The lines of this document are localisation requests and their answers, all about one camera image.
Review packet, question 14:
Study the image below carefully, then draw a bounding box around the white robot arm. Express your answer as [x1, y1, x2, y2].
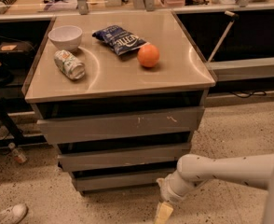
[154, 154, 274, 224]

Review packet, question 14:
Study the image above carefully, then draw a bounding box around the white bowl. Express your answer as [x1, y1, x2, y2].
[48, 25, 83, 51]

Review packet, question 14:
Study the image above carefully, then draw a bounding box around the white stick black handle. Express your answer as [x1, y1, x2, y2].
[208, 10, 239, 63]

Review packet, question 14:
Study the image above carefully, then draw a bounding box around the grey top drawer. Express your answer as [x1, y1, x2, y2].
[37, 106, 204, 145]

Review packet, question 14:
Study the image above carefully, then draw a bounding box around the plastic bottle on floor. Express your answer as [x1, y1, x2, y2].
[8, 143, 27, 163]

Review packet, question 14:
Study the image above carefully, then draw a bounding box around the grey drawer cabinet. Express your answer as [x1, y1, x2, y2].
[22, 11, 214, 193]

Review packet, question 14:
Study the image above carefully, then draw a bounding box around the orange fruit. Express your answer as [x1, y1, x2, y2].
[137, 44, 159, 68]

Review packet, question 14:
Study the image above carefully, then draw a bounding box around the blue chip bag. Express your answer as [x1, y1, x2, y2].
[92, 25, 147, 56]

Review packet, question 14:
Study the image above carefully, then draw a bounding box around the long workbench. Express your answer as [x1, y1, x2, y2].
[0, 0, 274, 109]

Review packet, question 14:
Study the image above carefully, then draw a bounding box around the black cable on floor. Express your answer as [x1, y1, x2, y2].
[229, 90, 267, 99]

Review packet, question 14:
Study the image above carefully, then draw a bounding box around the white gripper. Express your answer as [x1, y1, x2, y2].
[154, 177, 187, 224]

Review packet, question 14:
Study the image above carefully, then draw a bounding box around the grey middle drawer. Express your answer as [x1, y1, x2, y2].
[58, 143, 191, 172]

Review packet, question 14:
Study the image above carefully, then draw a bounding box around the grey bottom drawer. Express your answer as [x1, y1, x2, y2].
[72, 168, 174, 192]

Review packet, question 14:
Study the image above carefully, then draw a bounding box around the grey drawer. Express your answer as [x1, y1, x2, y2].
[72, 168, 174, 192]
[37, 106, 204, 145]
[58, 143, 191, 172]

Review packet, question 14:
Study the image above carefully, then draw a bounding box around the black bag under bench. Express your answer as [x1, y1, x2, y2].
[0, 41, 35, 69]

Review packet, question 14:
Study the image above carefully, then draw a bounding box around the black stand frame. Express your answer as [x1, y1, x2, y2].
[0, 98, 46, 147]

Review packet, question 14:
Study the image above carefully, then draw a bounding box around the white sneaker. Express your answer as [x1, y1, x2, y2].
[0, 203, 28, 224]

